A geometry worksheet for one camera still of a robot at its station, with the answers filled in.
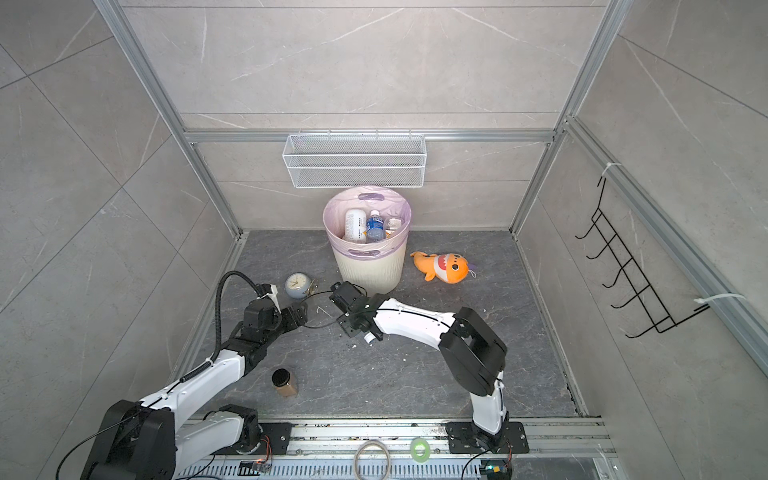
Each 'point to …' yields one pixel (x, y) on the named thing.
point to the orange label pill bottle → (393, 225)
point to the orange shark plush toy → (449, 268)
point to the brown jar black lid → (280, 380)
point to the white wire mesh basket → (354, 160)
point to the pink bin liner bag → (389, 203)
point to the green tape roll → (415, 457)
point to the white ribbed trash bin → (377, 277)
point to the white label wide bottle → (355, 225)
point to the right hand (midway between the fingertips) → (353, 314)
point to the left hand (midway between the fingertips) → (294, 301)
